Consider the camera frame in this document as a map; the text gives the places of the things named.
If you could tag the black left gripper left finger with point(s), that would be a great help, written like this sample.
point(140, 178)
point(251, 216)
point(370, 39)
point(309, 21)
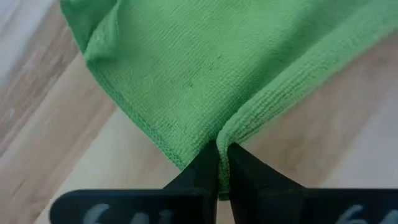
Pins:
point(186, 202)

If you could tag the green microfiber towel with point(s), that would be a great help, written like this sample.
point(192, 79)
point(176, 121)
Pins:
point(186, 62)

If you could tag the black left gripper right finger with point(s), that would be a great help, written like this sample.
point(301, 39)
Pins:
point(264, 199)

